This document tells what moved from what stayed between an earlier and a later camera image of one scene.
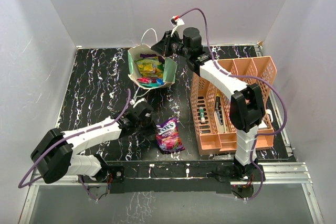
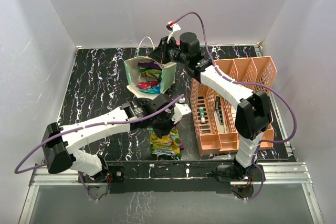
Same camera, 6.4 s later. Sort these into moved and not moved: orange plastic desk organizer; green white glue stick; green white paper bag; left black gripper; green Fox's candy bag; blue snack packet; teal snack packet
Moved: left black gripper; green white paper bag; teal snack packet; green Fox's candy bag; blue snack packet
Not moved: orange plastic desk organizer; green white glue stick
